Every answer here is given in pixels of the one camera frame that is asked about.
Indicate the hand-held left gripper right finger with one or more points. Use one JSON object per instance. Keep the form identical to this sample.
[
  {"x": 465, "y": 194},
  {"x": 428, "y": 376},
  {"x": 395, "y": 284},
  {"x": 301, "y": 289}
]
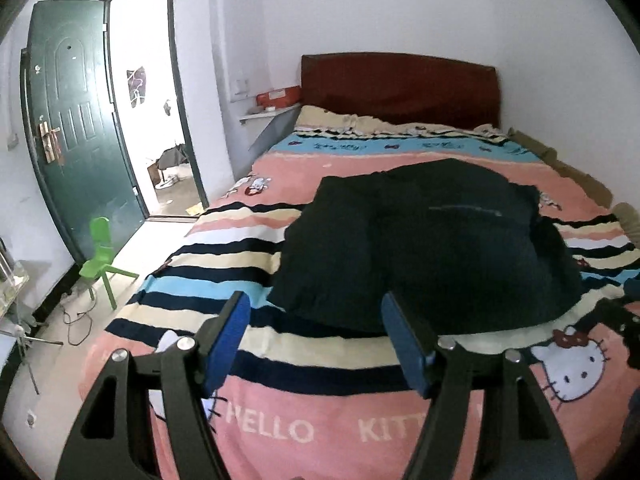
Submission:
[{"x": 406, "y": 347}]

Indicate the green plastic chair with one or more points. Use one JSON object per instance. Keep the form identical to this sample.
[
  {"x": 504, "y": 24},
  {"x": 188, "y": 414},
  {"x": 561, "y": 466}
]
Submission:
[{"x": 100, "y": 260}]

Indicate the striped printed blanket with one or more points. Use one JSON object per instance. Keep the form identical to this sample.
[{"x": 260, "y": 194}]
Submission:
[{"x": 225, "y": 240}]

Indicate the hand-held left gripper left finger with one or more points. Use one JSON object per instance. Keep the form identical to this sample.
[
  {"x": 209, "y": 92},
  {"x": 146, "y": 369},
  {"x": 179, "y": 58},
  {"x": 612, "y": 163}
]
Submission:
[{"x": 227, "y": 340}]

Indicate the dark cloth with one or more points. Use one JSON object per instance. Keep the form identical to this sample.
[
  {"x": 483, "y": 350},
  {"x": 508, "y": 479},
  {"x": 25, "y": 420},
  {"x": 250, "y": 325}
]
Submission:
[{"x": 174, "y": 156}]

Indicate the white wall shelf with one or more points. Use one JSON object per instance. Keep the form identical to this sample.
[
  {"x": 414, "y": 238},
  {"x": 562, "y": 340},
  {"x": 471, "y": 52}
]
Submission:
[{"x": 262, "y": 114}]

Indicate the dark red wooden headboard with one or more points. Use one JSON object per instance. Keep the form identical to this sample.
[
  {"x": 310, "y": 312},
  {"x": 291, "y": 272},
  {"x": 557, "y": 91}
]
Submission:
[{"x": 400, "y": 85}]

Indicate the green door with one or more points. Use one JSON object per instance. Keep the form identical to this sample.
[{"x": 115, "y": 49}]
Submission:
[{"x": 75, "y": 135}]

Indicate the grey board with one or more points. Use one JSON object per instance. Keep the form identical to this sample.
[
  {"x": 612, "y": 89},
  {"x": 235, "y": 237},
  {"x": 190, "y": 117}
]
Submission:
[{"x": 274, "y": 132}]

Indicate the white light switch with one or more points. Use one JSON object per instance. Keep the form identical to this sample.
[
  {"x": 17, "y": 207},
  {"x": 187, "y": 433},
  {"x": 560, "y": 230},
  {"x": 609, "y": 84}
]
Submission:
[{"x": 241, "y": 86}]

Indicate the black jacket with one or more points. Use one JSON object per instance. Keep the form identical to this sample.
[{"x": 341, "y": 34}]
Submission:
[{"x": 430, "y": 240}]

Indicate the cardboard box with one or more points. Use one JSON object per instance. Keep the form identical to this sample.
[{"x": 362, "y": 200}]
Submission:
[{"x": 155, "y": 172}]

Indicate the red box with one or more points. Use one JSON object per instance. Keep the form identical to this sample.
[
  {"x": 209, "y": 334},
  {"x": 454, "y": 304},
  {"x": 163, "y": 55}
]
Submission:
[{"x": 277, "y": 96}]

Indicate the wall poster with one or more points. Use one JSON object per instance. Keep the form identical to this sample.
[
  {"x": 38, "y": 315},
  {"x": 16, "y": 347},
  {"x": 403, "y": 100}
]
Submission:
[{"x": 136, "y": 85}]

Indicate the glass table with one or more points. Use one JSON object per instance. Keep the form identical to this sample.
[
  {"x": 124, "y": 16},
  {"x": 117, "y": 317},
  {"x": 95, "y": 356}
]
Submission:
[{"x": 15, "y": 280}]

